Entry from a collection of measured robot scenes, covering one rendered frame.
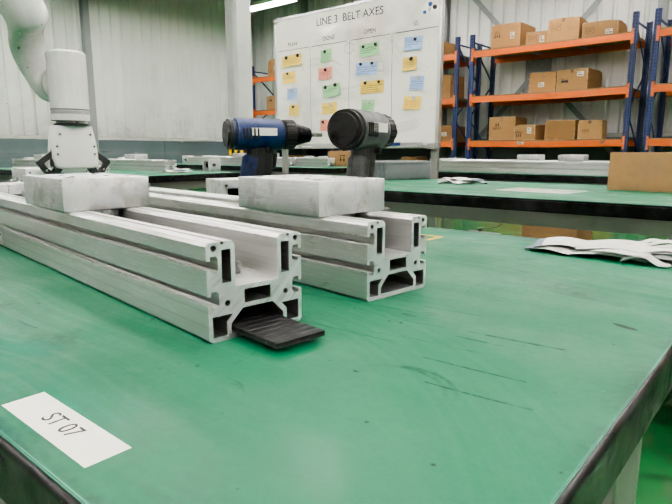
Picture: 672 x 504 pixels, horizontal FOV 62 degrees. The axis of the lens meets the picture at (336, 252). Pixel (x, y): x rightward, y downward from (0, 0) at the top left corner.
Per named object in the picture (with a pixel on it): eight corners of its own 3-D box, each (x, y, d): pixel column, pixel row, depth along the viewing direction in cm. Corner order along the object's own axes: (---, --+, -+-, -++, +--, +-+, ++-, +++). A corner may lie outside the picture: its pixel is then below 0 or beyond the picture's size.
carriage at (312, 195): (239, 227, 74) (237, 176, 73) (302, 220, 82) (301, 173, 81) (319, 241, 63) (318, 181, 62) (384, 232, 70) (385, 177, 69)
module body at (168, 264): (-18, 237, 104) (-23, 191, 102) (41, 231, 110) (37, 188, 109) (209, 344, 47) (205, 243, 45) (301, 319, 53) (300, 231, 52)
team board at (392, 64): (260, 266, 459) (254, 14, 424) (302, 257, 496) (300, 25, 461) (417, 297, 363) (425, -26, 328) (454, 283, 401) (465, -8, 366)
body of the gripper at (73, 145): (87, 121, 136) (91, 167, 138) (42, 119, 129) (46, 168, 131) (99, 119, 131) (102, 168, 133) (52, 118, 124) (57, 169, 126)
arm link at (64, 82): (41, 110, 129) (60, 108, 124) (35, 50, 127) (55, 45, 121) (77, 112, 136) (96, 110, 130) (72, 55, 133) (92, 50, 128)
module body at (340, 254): (87, 227, 117) (84, 186, 115) (134, 223, 123) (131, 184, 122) (366, 302, 59) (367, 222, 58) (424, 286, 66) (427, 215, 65)
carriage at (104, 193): (27, 222, 79) (22, 174, 78) (105, 216, 87) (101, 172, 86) (65, 234, 68) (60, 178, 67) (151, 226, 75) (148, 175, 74)
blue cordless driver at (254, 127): (223, 230, 112) (219, 118, 108) (315, 225, 120) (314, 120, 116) (233, 236, 105) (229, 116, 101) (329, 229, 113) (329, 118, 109)
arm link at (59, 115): (84, 112, 136) (85, 124, 136) (44, 110, 130) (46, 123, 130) (97, 110, 130) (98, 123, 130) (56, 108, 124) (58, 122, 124)
